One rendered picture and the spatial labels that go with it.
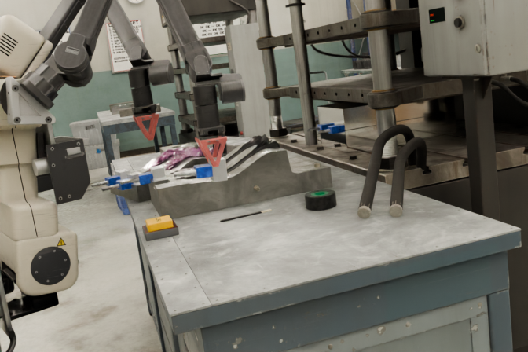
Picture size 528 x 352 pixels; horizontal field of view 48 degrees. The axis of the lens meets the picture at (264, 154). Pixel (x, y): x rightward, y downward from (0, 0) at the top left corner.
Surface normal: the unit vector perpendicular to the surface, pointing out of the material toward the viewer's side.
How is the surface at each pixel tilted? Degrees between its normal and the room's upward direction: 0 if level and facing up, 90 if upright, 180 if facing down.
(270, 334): 90
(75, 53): 61
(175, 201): 90
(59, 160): 90
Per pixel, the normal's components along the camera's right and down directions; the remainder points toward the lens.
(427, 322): 0.30, 0.11
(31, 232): 0.59, 0.05
